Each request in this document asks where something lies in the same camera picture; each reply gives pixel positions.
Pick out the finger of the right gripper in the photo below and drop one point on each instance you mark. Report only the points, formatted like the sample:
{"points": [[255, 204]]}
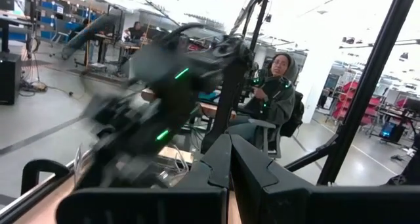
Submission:
{"points": [[131, 171]]}

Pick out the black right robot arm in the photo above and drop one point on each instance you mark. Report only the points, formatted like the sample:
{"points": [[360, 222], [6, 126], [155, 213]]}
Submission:
{"points": [[229, 86]]}

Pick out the red storage rack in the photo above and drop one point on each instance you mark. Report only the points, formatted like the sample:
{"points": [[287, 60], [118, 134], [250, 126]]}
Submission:
{"points": [[348, 102]]}

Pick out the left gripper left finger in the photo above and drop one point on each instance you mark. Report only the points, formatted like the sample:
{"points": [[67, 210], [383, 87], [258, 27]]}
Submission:
{"points": [[147, 207]]}

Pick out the person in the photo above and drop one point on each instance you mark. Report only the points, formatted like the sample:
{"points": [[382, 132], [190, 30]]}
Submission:
{"points": [[135, 31], [279, 102]]}

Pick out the black neighbouring robot arm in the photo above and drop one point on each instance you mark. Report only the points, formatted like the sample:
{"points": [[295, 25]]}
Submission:
{"points": [[410, 171]]}

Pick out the blue lit computer case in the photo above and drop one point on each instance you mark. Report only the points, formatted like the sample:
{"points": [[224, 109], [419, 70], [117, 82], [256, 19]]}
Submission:
{"points": [[390, 132]]}

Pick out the black backpack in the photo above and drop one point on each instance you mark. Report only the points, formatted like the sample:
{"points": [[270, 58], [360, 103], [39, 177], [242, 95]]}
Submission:
{"points": [[295, 119]]}

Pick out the black computer tower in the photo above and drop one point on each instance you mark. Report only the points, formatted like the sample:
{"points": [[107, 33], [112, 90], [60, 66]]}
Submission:
{"points": [[10, 79]]}

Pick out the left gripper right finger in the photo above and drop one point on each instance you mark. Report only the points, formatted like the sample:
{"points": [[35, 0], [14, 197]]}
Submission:
{"points": [[295, 207]]}

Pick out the black C clamp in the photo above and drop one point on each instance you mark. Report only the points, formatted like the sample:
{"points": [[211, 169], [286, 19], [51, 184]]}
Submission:
{"points": [[42, 166]]}

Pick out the black aluminium table frame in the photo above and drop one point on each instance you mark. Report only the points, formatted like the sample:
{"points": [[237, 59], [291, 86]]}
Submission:
{"points": [[370, 86]]}

